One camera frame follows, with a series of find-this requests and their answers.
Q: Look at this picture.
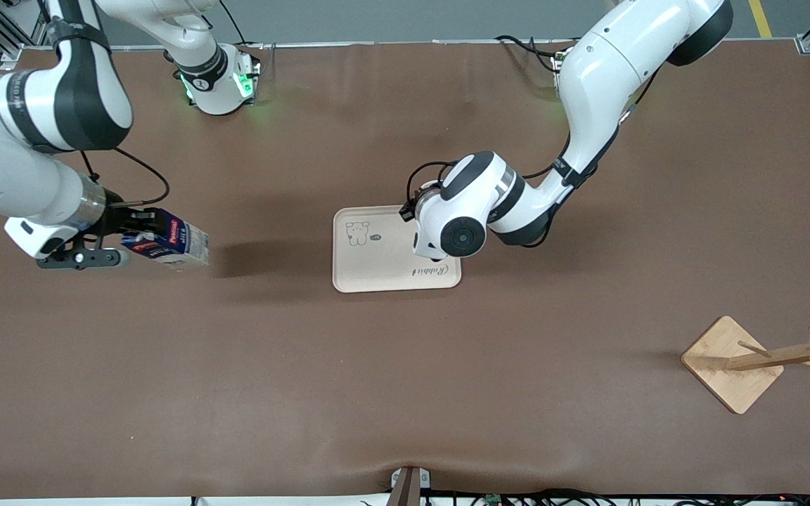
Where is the blue milk carton green cap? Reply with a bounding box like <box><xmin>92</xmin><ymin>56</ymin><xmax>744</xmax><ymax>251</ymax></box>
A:
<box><xmin>122</xmin><ymin>209</ymin><xmax>210</xmax><ymax>272</ymax></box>

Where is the cream plastic tray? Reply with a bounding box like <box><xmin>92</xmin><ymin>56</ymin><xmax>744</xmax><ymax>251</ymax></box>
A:
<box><xmin>333</xmin><ymin>205</ymin><xmax>463</xmax><ymax>294</ymax></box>

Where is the brown table mat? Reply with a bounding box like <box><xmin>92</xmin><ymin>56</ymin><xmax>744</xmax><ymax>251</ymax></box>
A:
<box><xmin>0</xmin><ymin>40</ymin><xmax>810</xmax><ymax>501</ymax></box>

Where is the wooden mug tree stand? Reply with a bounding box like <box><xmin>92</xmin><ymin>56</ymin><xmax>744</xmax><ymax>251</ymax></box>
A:
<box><xmin>681</xmin><ymin>314</ymin><xmax>810</xmax><ymax>415</ymax></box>

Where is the black right base cable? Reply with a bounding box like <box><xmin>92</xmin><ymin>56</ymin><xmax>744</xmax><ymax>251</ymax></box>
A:
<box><xmin>219</xmin><ymin>0</ymin><xmax>265</xmax><ymax>51</ymax></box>

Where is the black base cable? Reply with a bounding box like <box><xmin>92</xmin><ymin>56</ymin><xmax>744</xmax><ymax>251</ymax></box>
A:
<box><xmin>495</xmin><ymin>34</ymin><xmax>562</xmax><ymax>74</ymax></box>
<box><xmin>219</xmin><ymin>0</ymin><xmax>265</xmax><ymax>51</ymax></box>

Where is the metal camera mount clamp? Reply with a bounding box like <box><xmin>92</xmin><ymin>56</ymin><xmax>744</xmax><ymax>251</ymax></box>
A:
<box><xmin>387</xmin><ymin>465</ymin><xmax>432</xmax><ymax>506</ymax></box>

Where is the black left base cable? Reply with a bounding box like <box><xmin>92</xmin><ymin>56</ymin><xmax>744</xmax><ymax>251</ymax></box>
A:
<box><xmin>495</xmin><ymin>34</ymin><xmax>562</xmax><ymax>74</ymax></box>

